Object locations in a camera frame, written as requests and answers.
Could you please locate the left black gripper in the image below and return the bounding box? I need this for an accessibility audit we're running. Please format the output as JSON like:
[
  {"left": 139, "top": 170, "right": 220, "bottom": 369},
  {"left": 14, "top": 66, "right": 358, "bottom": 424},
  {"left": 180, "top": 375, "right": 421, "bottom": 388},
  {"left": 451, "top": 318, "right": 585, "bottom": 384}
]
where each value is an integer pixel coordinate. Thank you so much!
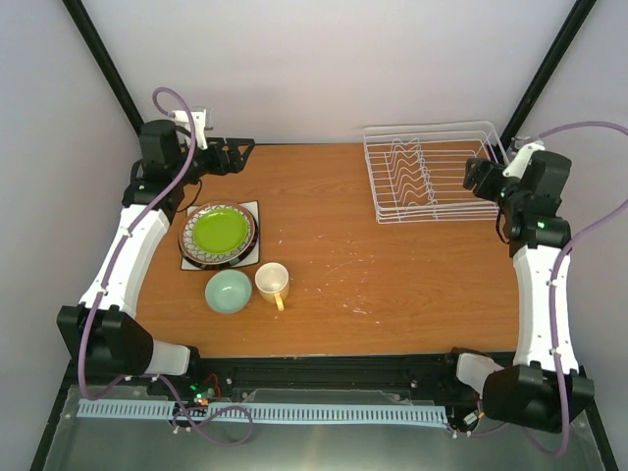
[{"left": 171, "top": 136, "right": 254, "bottom": 185}]

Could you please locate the white wire dish rack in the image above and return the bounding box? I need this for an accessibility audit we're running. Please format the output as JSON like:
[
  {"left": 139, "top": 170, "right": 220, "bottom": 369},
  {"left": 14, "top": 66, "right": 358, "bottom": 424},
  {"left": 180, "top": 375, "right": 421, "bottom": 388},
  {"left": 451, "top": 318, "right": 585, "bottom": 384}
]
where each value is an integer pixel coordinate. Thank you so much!
[{"left": 362, "top": 121, "right": 507, "bottom": 224}]

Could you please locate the green plate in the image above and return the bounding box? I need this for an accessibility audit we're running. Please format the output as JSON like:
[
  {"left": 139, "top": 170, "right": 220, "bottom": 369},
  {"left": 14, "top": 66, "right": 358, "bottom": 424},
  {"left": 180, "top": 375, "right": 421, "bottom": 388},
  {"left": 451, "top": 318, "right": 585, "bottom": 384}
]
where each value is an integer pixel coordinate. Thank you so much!
[{"left": 192, "top": 207, "right": 249, "bottom": 254}]

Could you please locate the yellow mug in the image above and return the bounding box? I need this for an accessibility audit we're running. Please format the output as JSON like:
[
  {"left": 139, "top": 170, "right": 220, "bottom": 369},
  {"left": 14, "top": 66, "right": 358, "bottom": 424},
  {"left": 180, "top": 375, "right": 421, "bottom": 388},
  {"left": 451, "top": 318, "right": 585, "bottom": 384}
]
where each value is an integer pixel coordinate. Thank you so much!
[{"left": 254, "top": 262, "right": 290, "bottom": 312}]

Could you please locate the mint green bowl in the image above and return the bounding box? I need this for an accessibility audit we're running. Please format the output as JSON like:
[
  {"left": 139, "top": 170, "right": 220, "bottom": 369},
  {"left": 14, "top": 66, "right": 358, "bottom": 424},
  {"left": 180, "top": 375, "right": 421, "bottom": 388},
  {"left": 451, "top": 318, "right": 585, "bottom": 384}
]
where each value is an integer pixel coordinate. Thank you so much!
[{"left": 205, "top": 270, "right": 252, "bottom": 314}]

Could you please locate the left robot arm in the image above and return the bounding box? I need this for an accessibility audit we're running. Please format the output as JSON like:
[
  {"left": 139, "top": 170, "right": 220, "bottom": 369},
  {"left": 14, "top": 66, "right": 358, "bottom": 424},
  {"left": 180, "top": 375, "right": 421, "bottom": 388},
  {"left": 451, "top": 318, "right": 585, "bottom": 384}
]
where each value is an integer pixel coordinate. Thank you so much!
[{"left": 57, "top": 119, "right": 255, "bottom": 399}]

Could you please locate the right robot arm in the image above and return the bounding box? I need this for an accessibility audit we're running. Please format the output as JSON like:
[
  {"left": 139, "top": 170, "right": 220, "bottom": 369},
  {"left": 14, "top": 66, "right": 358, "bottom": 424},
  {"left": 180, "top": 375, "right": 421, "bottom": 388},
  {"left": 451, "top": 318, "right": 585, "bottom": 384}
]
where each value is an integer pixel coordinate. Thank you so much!
[{"left": 455, "top": 144, "right": 595, "bottom": 433}]

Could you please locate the white square plate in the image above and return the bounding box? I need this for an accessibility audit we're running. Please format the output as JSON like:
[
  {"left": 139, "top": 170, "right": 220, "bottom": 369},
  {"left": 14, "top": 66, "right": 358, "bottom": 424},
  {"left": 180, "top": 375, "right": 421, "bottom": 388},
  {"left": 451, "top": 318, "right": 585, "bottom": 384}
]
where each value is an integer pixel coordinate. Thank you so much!
[{"left": 180, "top": 198, "right": 261, "bottom": 272}]

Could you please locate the patterned round plate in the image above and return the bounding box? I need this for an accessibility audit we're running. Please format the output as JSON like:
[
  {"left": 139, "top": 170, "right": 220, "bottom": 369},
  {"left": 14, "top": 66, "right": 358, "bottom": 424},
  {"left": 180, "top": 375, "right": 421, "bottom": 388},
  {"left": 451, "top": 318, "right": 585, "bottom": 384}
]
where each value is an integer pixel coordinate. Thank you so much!
[{"left": 177, "top": 199, "right": 258, "bottom": 267}]

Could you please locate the small circuit board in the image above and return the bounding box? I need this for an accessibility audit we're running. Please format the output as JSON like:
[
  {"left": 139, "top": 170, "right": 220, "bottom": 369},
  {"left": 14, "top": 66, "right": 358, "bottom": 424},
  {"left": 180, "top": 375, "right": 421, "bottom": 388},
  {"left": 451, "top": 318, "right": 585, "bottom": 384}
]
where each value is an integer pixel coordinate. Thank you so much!
[{"left": 189, "top": 373, "right": 222, "bottom": 406}]

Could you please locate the metal base sheet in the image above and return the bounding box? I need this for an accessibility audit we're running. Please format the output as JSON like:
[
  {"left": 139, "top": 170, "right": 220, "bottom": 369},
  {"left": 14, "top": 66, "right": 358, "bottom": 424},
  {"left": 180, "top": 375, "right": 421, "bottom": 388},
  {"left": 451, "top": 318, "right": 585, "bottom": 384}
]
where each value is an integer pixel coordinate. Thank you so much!
[{"left": 33, "top": 386, "right": 616, "bottom": 470}]

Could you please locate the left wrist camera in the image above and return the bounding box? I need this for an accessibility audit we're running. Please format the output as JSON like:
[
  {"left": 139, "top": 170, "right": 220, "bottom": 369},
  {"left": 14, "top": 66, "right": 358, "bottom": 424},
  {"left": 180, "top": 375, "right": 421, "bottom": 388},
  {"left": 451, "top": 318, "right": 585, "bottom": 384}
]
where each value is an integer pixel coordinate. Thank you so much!
[{"left": 169, "top": 108, "right": 214, "bottom": 150}]

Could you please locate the right black frame post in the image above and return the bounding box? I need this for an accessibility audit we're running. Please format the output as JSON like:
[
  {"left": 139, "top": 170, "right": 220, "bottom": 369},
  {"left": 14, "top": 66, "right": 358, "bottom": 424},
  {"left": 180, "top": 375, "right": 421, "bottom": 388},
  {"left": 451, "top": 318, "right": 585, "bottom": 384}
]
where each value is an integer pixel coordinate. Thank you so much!
[{"left": 499, "top": 0, "right": 598, "bottom": 146}]

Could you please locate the black frame post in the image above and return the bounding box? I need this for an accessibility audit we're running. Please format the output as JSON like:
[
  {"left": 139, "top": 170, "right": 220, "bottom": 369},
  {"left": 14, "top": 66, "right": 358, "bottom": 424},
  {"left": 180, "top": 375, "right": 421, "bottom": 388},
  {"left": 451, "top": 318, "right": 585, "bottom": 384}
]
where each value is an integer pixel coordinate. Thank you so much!
[
  {"left": 62, "top": 0, "right": 143, "bottom": 135},
  {"left": 499, "top": 0, "right": 598, "bottom": 146}
]

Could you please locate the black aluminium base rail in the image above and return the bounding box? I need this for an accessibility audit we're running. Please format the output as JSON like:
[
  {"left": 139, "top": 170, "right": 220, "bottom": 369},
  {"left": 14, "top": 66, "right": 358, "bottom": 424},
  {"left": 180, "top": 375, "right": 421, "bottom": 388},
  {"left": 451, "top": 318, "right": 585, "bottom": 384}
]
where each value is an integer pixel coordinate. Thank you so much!
[{"left": 170, "top": 353, "right": 479, "bottom": 406}]

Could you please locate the left black frame post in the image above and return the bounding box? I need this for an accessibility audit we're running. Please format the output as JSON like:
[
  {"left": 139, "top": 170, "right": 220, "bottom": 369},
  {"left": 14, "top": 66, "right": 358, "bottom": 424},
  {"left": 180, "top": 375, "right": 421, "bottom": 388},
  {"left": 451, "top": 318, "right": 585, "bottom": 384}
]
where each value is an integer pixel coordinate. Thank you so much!
[{"left": 62, "top": 0, "right": 143, "bottom": 135}]

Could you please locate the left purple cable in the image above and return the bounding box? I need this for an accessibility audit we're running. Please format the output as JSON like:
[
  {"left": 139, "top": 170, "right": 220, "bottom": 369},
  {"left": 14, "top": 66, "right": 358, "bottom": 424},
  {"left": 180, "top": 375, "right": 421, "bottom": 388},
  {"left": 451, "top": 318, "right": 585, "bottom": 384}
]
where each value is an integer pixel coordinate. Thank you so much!
[{"left": 77, "top": 86, "right": 256, "bottom": 447}]

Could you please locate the blue slotted cable duct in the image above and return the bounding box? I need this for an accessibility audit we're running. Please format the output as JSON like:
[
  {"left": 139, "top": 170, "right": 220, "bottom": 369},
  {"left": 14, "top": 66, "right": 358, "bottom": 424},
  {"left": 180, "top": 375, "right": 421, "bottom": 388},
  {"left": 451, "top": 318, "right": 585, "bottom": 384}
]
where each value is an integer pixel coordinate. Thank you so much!
[{"left": 76, "top": 399, "right": 447, "bottom": 428}]

